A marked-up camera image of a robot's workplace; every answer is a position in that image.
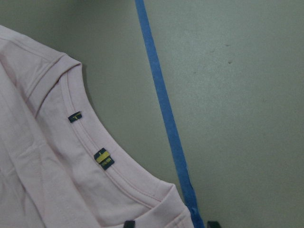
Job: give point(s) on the pink Snoopy t-shirt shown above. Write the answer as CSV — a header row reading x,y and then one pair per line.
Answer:
x,y
59,167

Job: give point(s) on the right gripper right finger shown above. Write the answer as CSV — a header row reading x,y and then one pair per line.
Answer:
x,y
213,224

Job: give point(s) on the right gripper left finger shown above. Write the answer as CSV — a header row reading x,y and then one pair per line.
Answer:
x,y
129,224

